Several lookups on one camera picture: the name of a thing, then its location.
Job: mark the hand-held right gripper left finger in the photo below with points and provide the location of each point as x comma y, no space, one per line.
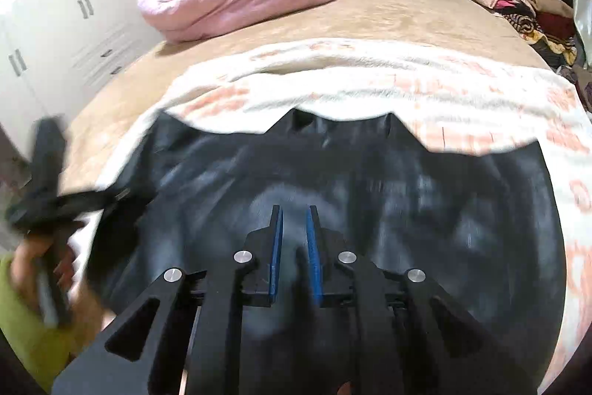
276,249

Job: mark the person's green sleeved left forearm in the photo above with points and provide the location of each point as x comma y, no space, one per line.
27,330

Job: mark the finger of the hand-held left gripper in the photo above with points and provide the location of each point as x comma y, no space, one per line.
120,196

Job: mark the beige bed sheet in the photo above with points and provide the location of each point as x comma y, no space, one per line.
370,15

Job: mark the pile of folded clothes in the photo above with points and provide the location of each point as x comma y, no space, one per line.
522,1

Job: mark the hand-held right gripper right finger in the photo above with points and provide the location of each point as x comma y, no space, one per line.
314,258

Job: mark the person's left hand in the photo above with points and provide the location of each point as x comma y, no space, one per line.
25,267

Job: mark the white blanket with pink print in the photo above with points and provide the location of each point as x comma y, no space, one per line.
351,71

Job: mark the black leather jacket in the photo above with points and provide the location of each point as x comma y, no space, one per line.
439,214

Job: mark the white glossy wardrobe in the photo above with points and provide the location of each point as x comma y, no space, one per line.
69,29

